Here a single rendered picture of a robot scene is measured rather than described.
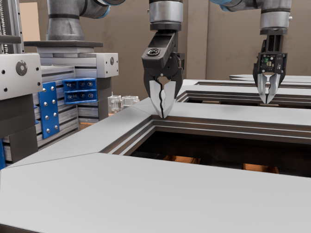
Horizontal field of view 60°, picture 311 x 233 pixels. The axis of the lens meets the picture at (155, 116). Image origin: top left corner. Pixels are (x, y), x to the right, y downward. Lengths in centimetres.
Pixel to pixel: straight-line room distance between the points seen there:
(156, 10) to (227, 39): 401
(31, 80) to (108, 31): 438
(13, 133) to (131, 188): 45
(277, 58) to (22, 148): 70
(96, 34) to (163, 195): 490
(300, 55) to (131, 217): 454
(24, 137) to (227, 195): 55
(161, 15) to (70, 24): 58
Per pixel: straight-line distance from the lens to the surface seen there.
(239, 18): 462
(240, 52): 460
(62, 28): 112
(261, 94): 86
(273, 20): 83
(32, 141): 76
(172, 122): 64
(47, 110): 94
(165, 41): 58
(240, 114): 68
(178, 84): 61
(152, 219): 26
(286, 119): 67
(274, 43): 81
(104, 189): 31
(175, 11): 61
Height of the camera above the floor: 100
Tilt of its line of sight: 14 degrees down
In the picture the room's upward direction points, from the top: straight up
